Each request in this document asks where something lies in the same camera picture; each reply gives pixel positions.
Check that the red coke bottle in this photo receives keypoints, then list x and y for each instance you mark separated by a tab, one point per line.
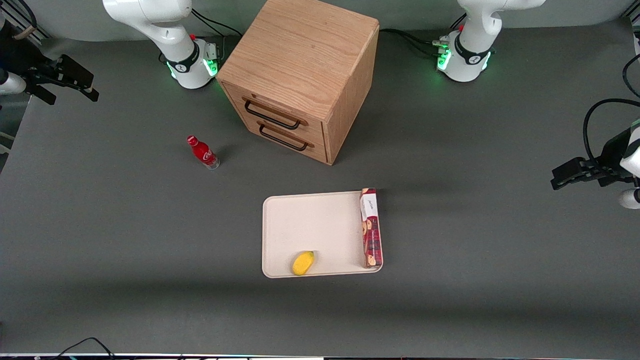
203	153

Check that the aluminium frame rail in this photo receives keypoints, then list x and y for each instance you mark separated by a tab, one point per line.
30	27

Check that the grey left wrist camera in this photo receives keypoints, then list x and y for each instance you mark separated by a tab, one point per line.
630	199

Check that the wooden drawer front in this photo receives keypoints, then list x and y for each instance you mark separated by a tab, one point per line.
280	112
295	145

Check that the wooden drawer cabinet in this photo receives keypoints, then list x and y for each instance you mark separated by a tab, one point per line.
300	55

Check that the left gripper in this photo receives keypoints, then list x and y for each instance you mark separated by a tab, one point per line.
609	156

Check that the yellow mango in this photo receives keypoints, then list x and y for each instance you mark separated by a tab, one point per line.
303	263

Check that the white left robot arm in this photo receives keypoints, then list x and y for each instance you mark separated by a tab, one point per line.
472	45

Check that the beige plastic tray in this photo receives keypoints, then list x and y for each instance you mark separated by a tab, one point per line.
315	230

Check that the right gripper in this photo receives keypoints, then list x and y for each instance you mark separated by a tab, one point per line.
21	61

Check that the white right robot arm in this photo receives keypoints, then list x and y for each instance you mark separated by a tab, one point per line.
150	25

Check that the red cookie box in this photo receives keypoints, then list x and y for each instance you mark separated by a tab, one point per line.
371	230

